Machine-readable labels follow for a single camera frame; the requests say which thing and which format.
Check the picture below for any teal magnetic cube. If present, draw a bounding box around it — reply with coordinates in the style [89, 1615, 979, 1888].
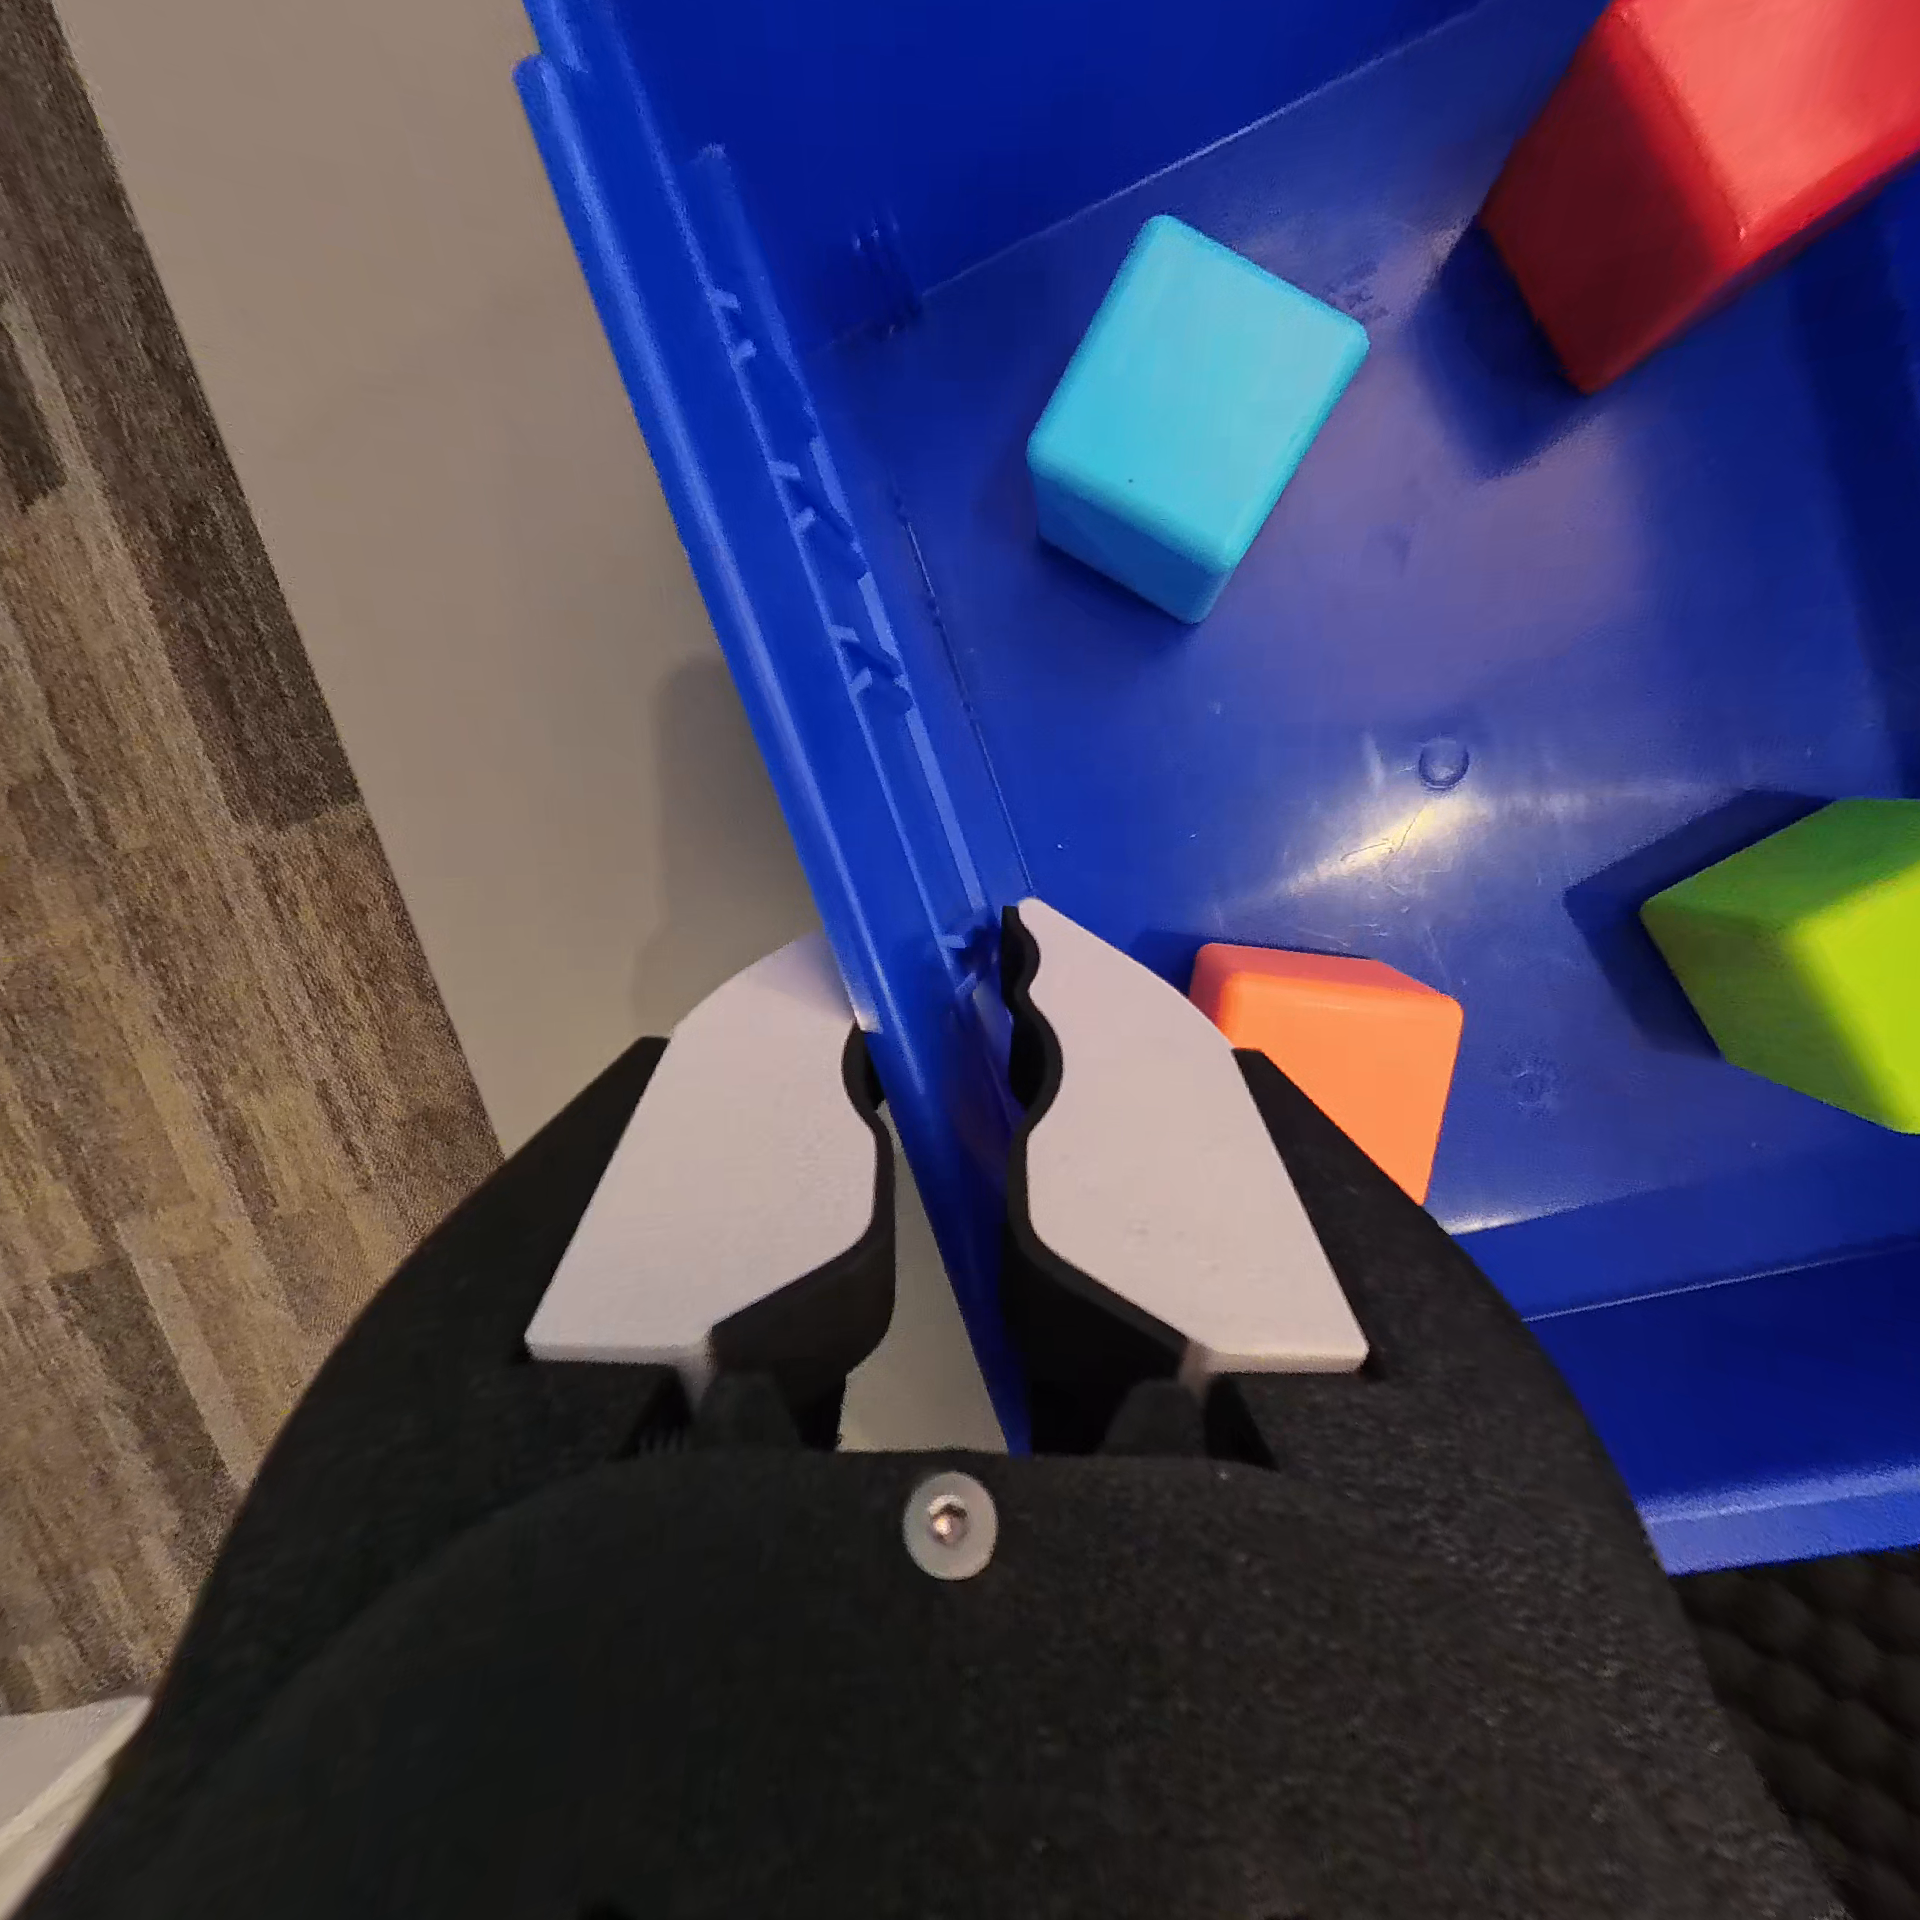
[1028, 213, 1375, 625]

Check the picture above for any orange magnetic cube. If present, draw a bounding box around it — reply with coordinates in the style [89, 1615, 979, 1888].
[1188, 943, 1465, 1209]

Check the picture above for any black textured mat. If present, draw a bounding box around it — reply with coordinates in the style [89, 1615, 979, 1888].
[1666, 1546, 1920, 1920]

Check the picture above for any green magnetic cube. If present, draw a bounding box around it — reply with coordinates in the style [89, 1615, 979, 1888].
[1641, 796, 1920, 1136]

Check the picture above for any red magnetic cube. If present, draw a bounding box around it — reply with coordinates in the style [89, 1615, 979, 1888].
[1481, 0, 1920, 393]

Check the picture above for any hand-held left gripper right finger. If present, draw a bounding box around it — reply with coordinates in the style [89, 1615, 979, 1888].
[999, 898, 1376, 1416]

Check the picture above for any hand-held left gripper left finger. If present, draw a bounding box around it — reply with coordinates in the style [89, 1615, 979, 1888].
[525, 926, 896, 1416]

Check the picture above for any blue plastic bin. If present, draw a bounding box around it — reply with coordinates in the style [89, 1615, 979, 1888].
[518, 0, 1920, 1578]

